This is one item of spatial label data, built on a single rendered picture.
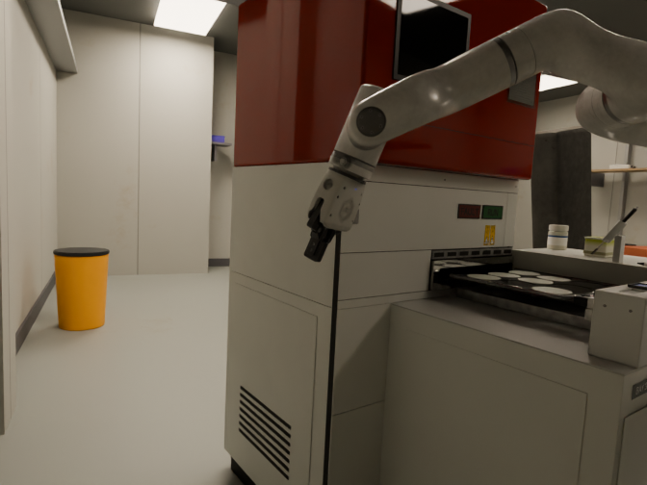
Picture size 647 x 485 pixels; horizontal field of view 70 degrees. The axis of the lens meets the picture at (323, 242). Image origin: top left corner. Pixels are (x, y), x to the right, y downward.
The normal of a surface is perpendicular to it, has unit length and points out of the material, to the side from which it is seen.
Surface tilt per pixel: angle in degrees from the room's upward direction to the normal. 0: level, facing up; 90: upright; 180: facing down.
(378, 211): 90
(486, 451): 90
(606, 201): 90
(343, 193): 105
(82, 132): 90
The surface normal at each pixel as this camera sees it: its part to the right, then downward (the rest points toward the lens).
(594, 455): -0.81, 0.02
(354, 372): 0.58, 0.11
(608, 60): -0.56, -0.33
